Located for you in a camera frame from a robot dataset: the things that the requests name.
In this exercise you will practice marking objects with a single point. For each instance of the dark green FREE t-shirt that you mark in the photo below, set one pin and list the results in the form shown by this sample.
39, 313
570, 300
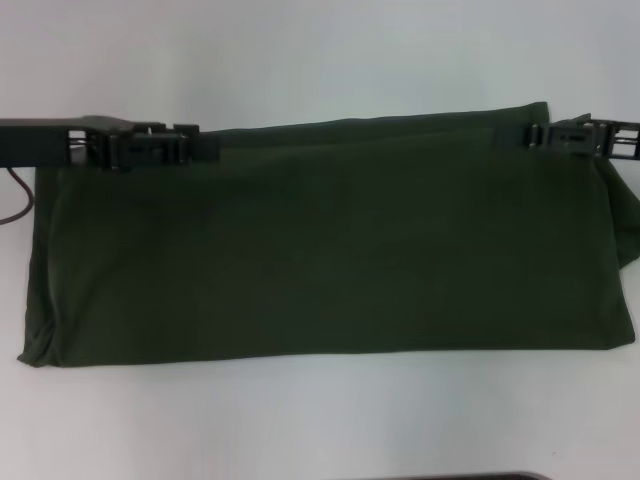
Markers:
325, 240

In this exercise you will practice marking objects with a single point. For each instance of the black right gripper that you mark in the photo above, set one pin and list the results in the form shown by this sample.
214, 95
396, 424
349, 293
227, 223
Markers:
620, 140

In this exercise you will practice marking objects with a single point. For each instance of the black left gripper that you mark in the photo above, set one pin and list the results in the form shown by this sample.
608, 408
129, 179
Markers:
40, 142

